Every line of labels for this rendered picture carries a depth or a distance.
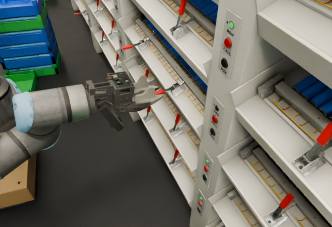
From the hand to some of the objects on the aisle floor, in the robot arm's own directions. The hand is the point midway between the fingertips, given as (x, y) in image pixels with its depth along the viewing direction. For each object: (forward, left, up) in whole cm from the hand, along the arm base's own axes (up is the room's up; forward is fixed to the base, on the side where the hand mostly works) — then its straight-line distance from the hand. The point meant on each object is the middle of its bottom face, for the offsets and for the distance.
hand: (156, 94), depth 83 cm
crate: (-74, +81, -56) cm, 123 cm away
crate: (-61, +103, -56) cm, 132 cm away
